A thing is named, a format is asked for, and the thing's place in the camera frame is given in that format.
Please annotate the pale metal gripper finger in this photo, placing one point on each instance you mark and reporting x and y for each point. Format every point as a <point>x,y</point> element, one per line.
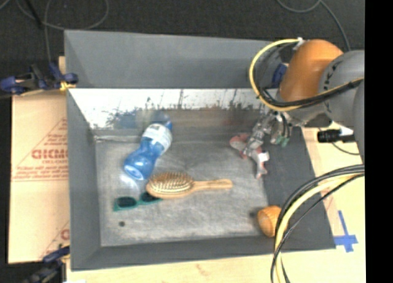
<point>255,151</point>
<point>247,146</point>

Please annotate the pink and white toy animal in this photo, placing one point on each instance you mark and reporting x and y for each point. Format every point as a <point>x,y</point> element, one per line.
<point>261,162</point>

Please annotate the orange-brown wooden ball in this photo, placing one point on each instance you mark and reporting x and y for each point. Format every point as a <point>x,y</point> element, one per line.
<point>268,220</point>

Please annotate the wooden hairbrush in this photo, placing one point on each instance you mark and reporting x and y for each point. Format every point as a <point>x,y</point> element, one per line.
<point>172,185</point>

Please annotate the grey metal bin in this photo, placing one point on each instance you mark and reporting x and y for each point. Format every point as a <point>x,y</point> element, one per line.
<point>190,214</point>

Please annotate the blue plastic bottle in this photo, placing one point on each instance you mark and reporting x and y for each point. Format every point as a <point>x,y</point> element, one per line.
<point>150,149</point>

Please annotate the green sunglasses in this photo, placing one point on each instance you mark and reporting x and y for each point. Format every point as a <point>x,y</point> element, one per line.
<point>126,202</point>

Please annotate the brown cardboard board red print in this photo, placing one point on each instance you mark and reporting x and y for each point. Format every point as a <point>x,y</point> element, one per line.
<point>37,208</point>

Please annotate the black cylinder on white bracket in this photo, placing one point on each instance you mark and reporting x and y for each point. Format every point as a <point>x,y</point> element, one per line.
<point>330,136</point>

